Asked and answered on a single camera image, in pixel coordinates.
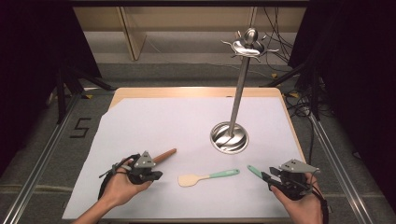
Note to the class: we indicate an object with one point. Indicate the light wooden partition board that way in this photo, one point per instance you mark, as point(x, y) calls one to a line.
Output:
point(134, 34)

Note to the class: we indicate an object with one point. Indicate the metal utensil stand with hooks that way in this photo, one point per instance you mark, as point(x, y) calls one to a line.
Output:
point(238, 102)

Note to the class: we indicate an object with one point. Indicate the black curtain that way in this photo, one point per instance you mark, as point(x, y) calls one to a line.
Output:
point(31, 62)
point(358, 77)

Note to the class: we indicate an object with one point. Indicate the aluminium rail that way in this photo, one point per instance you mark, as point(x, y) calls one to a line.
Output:
point(336, 161)
point(37, 174)

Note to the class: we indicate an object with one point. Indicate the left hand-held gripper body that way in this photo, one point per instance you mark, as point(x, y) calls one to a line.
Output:
point(141, 169)

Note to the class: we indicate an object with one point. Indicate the black tripod stand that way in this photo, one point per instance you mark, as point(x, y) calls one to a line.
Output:
point(315, 93)
point(62, 93)

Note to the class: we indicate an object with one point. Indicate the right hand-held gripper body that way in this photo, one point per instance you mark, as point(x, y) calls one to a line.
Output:
point(295, 180)

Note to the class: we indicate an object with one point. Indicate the person's left hand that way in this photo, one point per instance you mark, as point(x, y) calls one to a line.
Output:
point(120, 188)

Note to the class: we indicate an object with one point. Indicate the person's right hand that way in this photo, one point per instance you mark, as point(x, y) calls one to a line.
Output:
point(305, 210)

